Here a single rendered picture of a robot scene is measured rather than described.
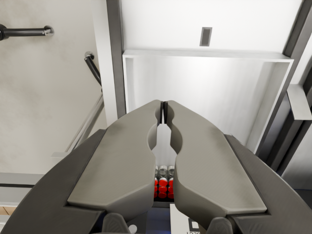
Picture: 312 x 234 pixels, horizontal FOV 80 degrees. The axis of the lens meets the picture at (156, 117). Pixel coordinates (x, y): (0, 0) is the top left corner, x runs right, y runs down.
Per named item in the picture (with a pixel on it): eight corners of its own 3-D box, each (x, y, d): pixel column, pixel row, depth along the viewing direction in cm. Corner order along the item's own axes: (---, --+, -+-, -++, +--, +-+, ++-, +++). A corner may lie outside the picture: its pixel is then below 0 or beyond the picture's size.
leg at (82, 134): (117, 94, 125) (69, 197, 60) (103, 93, 125) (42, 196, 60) (116, 81, 120) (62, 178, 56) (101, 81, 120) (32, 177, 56)
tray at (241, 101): (232, 185, 50) (237, 197, 47) (134, 182, 50) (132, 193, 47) (281, 53, 31) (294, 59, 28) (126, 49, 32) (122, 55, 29)
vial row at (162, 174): (221, 172, 47) (226, 189, 43) (149, 170, 47) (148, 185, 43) (223, 166, 46) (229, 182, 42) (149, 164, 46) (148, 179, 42)
